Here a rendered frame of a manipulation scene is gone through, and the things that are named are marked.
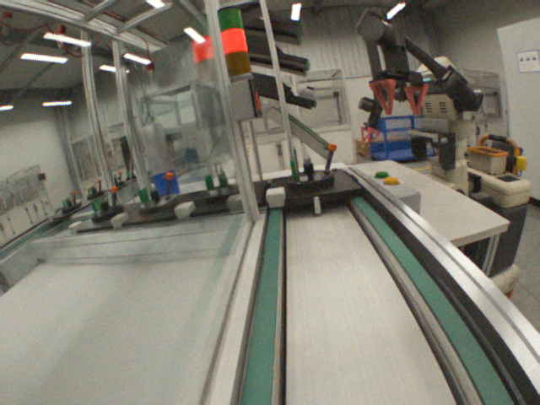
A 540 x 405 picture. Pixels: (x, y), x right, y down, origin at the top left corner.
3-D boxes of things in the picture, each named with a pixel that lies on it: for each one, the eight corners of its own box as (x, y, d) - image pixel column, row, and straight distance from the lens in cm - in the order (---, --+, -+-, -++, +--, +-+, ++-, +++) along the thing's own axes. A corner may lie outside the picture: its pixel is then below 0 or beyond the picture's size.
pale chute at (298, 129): (326, 154, 103) (333, 146, 103) (326, 160, 90) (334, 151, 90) (273, 115, 104) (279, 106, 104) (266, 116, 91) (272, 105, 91)
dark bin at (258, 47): (309, 71, 103) (313, 55, 105) (306, 65, 90) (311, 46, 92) (245, 57, 110) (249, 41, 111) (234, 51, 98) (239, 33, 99)
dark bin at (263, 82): (315, 108, 101) (320, 91, 102) (314, 107, 88) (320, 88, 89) (251, 91, 106) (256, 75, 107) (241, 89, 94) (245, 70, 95)
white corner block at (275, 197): (286, 201, 64) (283, 186, 62) (286, 207, 59) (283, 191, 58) (268, 203, 64) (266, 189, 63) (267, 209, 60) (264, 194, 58)
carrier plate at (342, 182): (342, 174, 84) (341, 168, 83) (363, 195, 62) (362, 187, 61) (272, 184, 82) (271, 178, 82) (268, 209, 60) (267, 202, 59)
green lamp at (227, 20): (245, 34, 55) (241, 15, 57) (241, 25, 50) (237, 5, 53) (223, 40, 56) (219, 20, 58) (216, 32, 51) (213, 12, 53)
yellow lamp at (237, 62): (253, 76, 52) (249, 55, 53) (250, 72, 47) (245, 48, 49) (230, 81, 53) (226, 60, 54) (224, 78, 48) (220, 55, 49)
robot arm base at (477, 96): (484, 94, 109) (466, 94, 118) (472, 81, 105) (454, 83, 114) (477, 111, 105) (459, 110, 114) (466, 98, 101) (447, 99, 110)
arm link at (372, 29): (378, 8, 68) (361, 35, 69) (352, -7, 59) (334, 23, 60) (414, 34, 62) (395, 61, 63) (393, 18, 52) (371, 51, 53)
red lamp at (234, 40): (249, 55, 53) (245, 35, 55) (245, 48, 49) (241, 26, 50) (226, 60, 54) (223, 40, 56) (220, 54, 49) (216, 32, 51)
